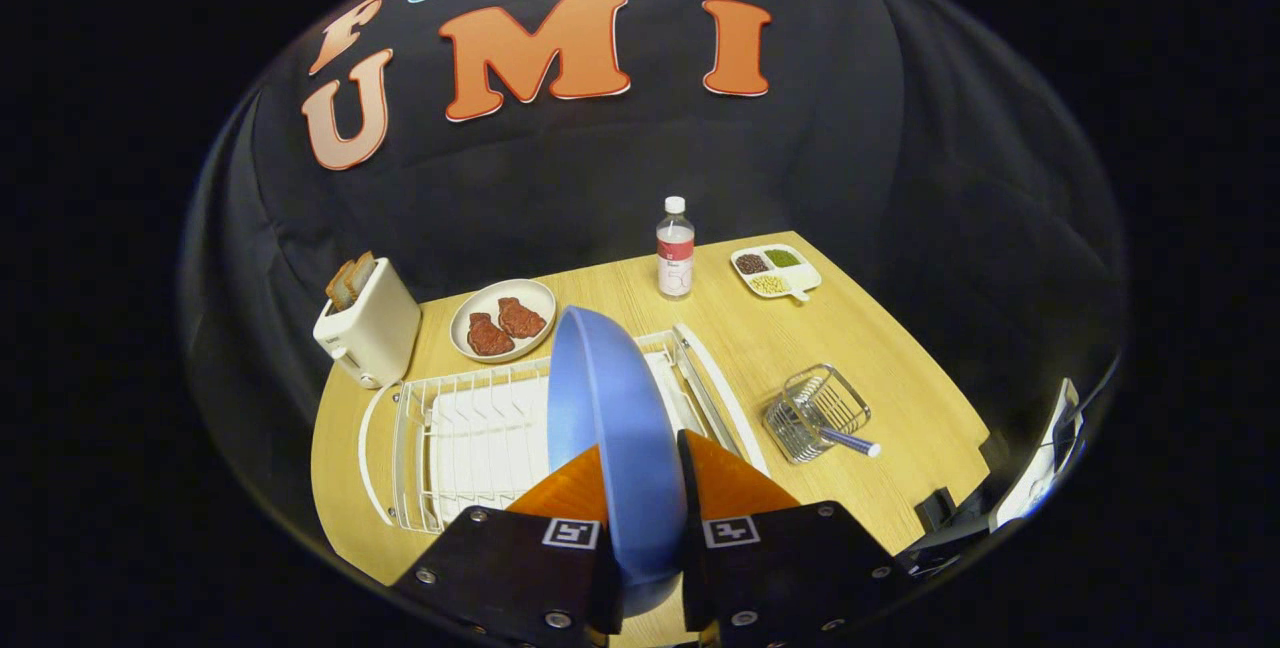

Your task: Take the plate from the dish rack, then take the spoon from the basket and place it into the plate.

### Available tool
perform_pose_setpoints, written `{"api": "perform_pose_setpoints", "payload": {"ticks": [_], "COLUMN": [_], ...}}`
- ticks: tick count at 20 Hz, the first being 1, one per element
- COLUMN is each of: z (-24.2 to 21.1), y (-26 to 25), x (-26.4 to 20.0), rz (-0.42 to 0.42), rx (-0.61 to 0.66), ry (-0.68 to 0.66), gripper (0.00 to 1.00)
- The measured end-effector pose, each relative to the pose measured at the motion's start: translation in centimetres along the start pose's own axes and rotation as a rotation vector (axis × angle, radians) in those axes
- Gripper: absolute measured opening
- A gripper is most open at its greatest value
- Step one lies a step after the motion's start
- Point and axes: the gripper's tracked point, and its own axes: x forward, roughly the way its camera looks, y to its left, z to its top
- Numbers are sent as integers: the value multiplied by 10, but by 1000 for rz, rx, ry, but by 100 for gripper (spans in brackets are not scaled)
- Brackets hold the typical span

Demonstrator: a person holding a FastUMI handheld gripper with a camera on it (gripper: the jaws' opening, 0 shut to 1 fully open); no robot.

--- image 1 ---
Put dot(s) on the pile of dark beans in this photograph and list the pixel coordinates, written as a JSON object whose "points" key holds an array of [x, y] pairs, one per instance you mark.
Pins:
{"points": [[752, 264]]}

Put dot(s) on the pile of yellow beans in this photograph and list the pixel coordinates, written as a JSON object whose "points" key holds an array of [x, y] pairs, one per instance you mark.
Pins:
{"points": [[769, 284]]}

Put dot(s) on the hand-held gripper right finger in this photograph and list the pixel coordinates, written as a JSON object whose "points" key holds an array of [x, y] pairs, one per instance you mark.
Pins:
{"points": [[790, 568]]}

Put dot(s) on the black backdrop cloth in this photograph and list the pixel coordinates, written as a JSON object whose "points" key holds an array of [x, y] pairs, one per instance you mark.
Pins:
{"points": [[600, 178]]}

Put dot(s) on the red meat piece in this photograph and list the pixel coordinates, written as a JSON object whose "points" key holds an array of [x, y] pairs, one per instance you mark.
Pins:
{"points": [[521, 318], [488, 336]]}

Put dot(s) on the pile of green beans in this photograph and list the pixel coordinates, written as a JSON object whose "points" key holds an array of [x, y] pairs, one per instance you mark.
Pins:
{"points": [[782, 258]]}

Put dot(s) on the cream toaster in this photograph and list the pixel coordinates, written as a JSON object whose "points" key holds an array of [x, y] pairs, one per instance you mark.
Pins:
{"points": [[375, 328]]}

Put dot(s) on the clear bottle with red label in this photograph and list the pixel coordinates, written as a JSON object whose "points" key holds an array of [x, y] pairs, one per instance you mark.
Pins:
{"points": [[675, 258]]}

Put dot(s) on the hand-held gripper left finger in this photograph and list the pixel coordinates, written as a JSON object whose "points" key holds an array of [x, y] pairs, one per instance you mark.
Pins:
{"points": [[500, 568]]}

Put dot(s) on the brown bread slice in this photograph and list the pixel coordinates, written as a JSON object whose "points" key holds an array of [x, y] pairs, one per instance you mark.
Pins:
{"points": [[360, 273], [340, 286]]}

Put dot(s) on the blue plate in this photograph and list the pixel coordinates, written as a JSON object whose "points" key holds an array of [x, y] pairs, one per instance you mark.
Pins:
{"points": [[620, 428]]}

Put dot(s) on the beige round plate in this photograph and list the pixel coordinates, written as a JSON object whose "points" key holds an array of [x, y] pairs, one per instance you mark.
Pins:
{"points": [[522, 289]]}

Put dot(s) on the white divided dish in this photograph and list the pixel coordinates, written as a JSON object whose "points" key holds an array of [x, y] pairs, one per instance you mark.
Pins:
{"points": [[802, 277]]}

